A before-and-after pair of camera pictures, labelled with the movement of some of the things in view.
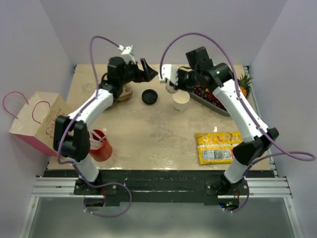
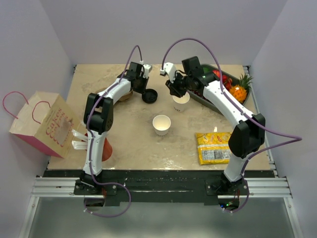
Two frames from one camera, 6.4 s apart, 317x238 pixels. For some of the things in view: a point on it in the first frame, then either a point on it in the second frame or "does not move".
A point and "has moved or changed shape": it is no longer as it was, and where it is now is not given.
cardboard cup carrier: (127, 91) does not move
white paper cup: (170, 88) has moved or changed shape
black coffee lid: (149, 96) does not move
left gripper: (148, 74) → (142, 89)
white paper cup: (180, 98) does not move
